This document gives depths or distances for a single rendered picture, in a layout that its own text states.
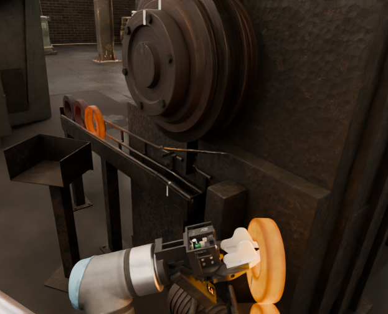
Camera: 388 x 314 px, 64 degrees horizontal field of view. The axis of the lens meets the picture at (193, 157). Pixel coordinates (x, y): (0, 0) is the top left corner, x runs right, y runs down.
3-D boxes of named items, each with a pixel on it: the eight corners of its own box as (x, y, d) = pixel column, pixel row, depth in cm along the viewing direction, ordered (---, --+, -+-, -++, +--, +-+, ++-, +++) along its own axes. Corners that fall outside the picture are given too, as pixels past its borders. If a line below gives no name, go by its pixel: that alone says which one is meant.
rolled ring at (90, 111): (81, 106, 164) (88, 105, 166) (88, 141, 168) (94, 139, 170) (94, 106, 150) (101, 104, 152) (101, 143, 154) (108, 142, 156)
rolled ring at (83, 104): (83, 103, 163) (89, 102, 165) (71, 98, 176) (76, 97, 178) (88, 136, 170) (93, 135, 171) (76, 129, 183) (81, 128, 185)
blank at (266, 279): (264, 205, 66) (249, 204, 66) (292, 247, 51) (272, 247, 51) (256, 267, 71) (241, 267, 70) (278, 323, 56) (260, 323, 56)
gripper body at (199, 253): (219, 246, 54) (151, 261, 54) (228, 281, 58) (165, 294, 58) (213, 218, 61) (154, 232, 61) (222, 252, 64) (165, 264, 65)
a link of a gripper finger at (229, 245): (267, 228, 58) (218, 238, 58) (271, 252, 60) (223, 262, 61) (263, 217, 60) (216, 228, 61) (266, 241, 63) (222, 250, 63)
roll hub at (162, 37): (136, 100, 105) (133, 8, 92) (187, 125, 85) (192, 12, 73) (121, 103, 101) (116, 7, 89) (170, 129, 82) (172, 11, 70)
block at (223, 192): (224, 237, 107) (231, 176, 97) (241, 250, 102) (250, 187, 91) (200, 250, 101) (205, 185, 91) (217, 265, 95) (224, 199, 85)
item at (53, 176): (61, 255, 172) (39, 133, 141) (103, 266, 166) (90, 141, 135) (34, 282, 155) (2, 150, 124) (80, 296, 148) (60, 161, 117)
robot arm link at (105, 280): (90, 304, 65) (81, 256, 66) (148, 291, 64) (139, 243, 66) (68, 323, 55) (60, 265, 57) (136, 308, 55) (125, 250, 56)
